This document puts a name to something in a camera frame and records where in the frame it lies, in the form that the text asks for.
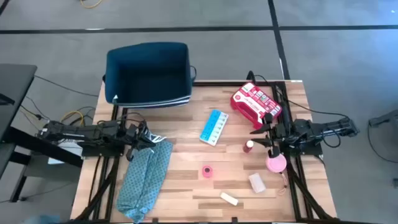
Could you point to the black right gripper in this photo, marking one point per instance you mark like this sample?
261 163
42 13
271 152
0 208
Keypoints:
278 133

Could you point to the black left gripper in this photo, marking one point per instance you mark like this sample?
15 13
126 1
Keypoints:
135 135

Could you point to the small red bottle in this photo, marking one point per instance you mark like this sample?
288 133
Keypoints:
248 146

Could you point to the red first aid kit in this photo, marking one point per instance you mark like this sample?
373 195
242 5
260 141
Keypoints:
253 102

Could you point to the teal patterned cloth pouch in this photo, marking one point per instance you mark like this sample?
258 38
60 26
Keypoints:
143 186

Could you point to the pink bandage roll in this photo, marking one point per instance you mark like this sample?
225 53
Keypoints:
207 171

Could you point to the small white bar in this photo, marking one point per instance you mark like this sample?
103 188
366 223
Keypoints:
229 198

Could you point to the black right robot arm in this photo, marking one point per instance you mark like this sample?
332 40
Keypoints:
311 129

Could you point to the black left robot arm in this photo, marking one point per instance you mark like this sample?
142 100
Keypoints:
93 132

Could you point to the dark blue fabric basket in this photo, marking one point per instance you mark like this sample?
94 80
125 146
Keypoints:
146 71

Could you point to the blue white pill organizer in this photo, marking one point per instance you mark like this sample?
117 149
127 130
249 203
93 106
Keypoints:
214 127

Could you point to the white paper sheet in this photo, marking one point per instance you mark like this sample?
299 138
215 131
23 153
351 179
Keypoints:
71 149

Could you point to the black stand base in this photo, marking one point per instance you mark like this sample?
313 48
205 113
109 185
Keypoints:
385 118

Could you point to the blue blurry object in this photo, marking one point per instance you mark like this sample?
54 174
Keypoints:
42 219

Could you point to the black desk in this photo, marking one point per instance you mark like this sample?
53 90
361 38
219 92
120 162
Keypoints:
15 93

